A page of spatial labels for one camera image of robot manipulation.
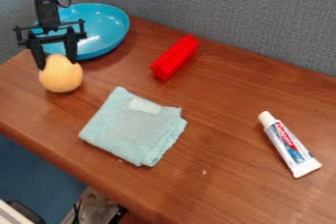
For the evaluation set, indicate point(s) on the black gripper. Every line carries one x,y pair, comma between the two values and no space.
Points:
66,32

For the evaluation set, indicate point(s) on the yellow foam ball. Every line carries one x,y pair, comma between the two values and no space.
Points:
60,75

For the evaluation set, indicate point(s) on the blue plate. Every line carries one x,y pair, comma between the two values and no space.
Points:
106,24

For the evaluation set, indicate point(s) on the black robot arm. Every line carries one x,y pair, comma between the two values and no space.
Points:
46,14

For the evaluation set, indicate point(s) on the red plastic block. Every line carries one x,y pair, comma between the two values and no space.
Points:
173,58

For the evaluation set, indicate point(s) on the light blue folded cloth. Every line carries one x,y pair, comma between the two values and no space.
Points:
133,128

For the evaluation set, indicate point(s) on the beige bag under table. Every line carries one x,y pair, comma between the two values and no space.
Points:
93,209

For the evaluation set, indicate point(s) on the black chair part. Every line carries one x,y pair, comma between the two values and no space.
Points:
25,211

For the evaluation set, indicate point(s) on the white object at corner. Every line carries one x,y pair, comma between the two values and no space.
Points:
9,216

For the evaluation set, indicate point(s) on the white toothpaste tube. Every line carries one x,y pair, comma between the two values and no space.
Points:
293,152

